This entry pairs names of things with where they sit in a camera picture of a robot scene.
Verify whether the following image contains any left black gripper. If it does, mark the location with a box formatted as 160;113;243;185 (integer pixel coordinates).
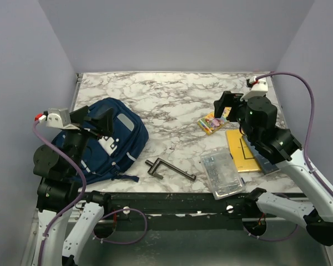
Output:
63;105;115;174

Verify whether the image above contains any yellow crayon box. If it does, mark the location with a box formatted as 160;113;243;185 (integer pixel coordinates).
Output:
197;108;231;135

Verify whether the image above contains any navy blue student backpack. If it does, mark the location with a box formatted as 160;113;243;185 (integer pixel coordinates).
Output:
51;97;149;186

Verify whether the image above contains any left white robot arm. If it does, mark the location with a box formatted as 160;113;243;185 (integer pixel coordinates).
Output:
32;106;114;265

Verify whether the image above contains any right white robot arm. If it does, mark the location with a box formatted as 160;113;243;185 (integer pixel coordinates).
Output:
214;91;333;246

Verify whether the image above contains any yellow notebook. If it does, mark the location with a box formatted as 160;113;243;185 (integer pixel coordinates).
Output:
225;129;261;173

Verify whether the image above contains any clear plastic pencil case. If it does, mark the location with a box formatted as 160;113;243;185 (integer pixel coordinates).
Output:
200;149;245;200

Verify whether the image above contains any dark blue book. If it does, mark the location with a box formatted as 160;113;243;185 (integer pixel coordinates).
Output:
243;136;280;176

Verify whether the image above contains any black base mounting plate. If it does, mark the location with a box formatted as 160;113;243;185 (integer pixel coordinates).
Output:
72;192;309;232

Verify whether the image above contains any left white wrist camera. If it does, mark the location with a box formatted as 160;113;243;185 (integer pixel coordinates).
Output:
33;108;71;129

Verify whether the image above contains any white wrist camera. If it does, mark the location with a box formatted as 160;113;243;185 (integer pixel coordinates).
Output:
241;76;268;101
33;108;71;129

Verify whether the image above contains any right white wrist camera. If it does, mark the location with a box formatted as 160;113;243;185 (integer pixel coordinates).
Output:
241;76;268;101

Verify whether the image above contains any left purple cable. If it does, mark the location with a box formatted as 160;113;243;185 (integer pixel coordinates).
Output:
33;121;148;258

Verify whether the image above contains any purple cable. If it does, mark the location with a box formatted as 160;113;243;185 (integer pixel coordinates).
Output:
245;71;333;242
33;121;148;258

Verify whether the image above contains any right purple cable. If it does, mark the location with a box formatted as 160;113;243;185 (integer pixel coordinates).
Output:
245;71;333;242

